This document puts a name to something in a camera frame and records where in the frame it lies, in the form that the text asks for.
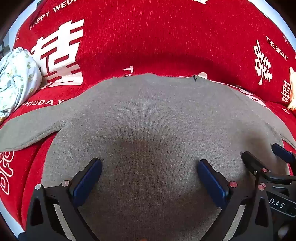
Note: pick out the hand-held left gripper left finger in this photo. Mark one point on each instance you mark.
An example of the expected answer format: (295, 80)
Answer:
(87, 180)

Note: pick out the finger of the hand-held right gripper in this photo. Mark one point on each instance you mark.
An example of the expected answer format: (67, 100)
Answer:
(284, 153)
(254, 164)

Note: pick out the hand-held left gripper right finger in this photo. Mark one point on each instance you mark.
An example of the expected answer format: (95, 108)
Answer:
(211, 183)

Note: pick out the grey knit sweater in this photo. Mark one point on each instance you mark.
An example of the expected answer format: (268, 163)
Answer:
(148, 127)

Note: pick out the cream plush toy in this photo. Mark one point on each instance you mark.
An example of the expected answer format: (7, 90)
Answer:
(292, 90)

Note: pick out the light blue floral cloth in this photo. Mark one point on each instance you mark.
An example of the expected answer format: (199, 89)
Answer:
(16, 74)

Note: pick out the red printed blanket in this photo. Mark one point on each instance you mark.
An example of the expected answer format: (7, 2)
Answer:
(150, 34)

